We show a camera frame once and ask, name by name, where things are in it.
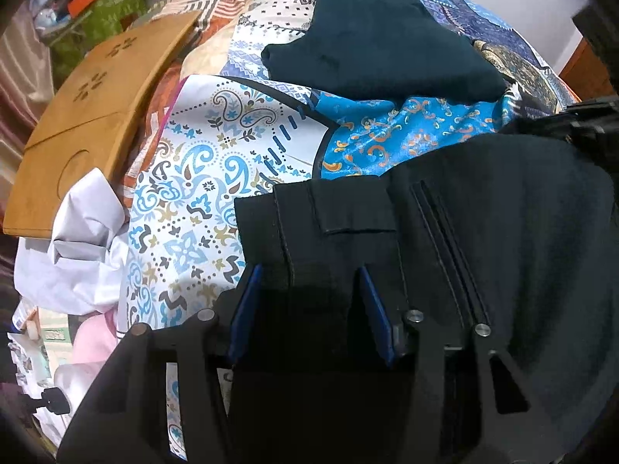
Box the pink cloth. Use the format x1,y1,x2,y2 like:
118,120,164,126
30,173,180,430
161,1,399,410
52,308,123,421

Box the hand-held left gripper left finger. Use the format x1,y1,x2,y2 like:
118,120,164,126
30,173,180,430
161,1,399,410
57,263,265,464

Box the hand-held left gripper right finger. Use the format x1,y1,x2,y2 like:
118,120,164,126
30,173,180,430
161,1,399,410
357,266,569,464

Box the black knob clamp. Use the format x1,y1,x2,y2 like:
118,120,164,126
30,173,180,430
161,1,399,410
19,387,73,416

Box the dark teal folded garment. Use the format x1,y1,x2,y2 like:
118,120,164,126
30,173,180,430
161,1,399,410
261,0,508,104

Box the patchwork patterned blanket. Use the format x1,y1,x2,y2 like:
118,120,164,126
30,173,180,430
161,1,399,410
116,0,581,462

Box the white crumpled cloth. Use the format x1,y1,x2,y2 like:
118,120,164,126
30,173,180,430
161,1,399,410
14,167,132,319

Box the green storage box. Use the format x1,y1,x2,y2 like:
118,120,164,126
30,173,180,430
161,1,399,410
48,0,152,83

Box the black pants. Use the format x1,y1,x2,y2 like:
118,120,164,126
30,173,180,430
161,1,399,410
227,133,619,464

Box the wooden lap desk board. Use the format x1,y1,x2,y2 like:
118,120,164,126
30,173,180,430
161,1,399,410
2,10,204,240

